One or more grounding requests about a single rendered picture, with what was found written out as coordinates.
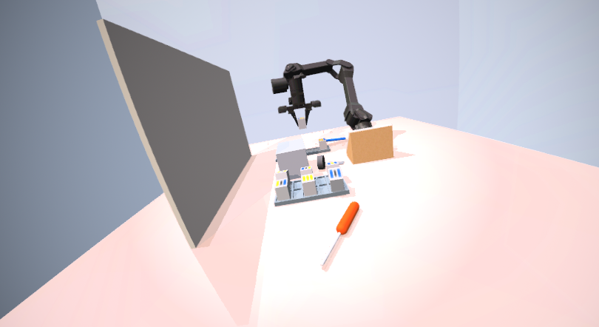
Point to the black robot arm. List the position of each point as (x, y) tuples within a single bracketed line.
[(354, 115)]

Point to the dark grey cylinder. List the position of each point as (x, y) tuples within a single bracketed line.
[(321, 162)]

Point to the orange-handled screwdriver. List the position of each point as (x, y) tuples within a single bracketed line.
[(343, 226)]

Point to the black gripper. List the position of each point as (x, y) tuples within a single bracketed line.
[(298, 98)]

